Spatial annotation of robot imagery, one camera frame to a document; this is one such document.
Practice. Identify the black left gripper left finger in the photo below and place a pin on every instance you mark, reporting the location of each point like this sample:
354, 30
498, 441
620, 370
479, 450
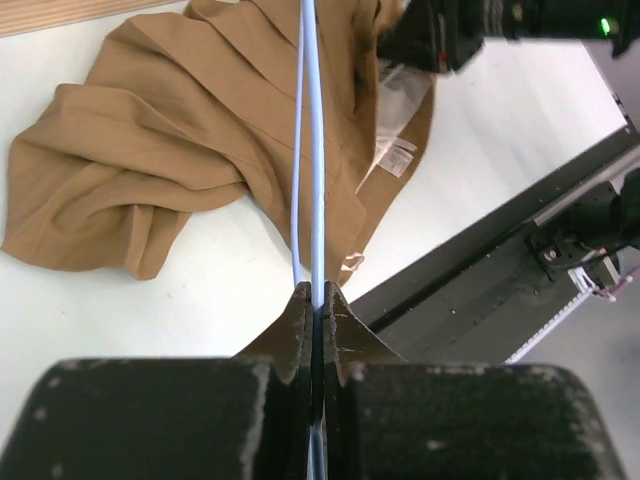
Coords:
243, 417

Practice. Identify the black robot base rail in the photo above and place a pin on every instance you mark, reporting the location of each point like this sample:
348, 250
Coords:
482, 294

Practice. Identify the wooden clothes rack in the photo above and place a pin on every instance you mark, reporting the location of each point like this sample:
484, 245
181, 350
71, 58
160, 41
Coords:
23, 16

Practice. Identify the light blue wire hanger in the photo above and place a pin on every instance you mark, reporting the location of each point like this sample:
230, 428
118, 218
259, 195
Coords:
308, 86

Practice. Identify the light blue cable duct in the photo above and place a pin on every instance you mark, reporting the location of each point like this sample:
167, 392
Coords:
547, 328

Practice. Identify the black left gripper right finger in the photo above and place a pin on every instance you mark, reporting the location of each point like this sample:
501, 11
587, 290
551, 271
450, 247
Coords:
386, 418

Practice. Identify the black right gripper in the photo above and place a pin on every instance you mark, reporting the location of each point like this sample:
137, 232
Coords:
429, 36

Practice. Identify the tan brown skirt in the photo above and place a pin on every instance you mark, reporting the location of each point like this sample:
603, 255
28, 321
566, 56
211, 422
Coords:
188, 112

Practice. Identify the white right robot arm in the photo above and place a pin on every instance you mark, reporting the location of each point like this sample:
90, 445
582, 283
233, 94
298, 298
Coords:
603, 20

